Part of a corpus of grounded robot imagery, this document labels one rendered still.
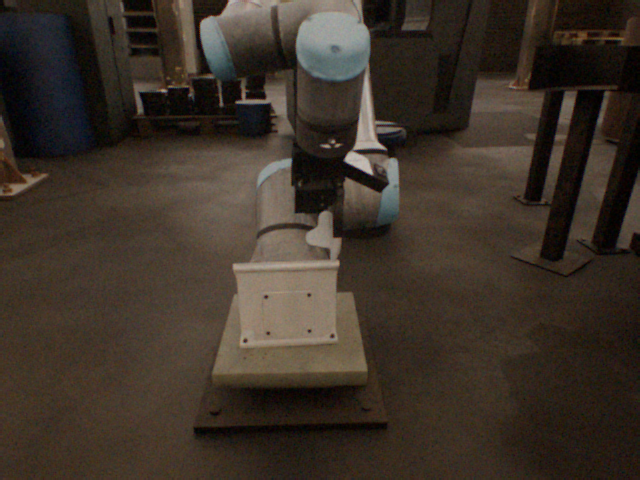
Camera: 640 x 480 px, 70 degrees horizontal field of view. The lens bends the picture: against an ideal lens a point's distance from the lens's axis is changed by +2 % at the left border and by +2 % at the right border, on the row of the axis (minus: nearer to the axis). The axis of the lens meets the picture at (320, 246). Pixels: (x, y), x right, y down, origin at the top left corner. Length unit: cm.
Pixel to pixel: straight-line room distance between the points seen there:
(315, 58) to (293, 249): 46
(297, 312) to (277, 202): 25
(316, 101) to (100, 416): 83
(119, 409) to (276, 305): 42
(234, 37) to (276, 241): 43
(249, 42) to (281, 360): 62
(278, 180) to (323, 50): 51
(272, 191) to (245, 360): 38
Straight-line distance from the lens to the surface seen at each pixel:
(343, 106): 62
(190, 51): 1033
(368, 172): 73
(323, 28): 62
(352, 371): 97
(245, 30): 72
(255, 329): 101
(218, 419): 103
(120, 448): 107
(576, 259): 190
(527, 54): 838
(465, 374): 120
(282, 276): 94
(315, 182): 72
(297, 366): 98
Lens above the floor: 74
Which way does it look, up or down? 25 degrees down
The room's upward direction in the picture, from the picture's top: straight up
